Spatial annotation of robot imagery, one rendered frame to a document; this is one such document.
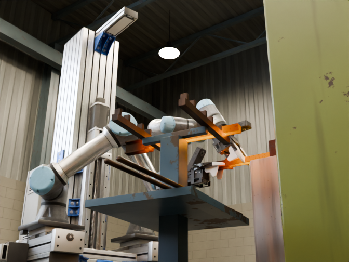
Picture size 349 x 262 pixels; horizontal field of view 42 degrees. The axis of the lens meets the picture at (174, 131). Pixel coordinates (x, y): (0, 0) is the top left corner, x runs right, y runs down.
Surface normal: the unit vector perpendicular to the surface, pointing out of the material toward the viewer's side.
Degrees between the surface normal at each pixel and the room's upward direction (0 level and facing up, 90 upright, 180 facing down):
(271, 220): 90
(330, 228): 90
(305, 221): 90
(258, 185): 90
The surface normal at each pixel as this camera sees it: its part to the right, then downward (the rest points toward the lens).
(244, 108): -0.58, -0.32
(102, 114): 0.63, -0.29
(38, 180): -0.18, -0.31
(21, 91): 0.81, -0.22
